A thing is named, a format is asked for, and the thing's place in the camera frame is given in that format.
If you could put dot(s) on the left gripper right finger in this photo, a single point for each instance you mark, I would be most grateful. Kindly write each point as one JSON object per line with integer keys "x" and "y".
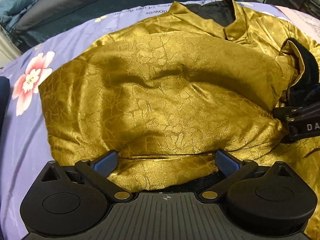
{"x": 234, "y": 170}

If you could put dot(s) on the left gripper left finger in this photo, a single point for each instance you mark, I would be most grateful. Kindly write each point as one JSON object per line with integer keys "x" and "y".
{"x": 95, "y": 173}

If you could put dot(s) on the gold satin jacket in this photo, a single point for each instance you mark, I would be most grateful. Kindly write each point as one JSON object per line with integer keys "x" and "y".
{"x": 170, "y": 90}

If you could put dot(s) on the purple floral bed sheet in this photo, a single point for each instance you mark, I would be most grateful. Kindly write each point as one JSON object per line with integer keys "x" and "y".
{"x": 24, "y": 144}

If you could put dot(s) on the pink dotted blanket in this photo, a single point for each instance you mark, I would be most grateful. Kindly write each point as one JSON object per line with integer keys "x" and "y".
{"x": 305, "y": 22}

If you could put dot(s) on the black knit garment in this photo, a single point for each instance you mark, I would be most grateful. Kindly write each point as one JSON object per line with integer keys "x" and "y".
{"x": 4, "y": 95}

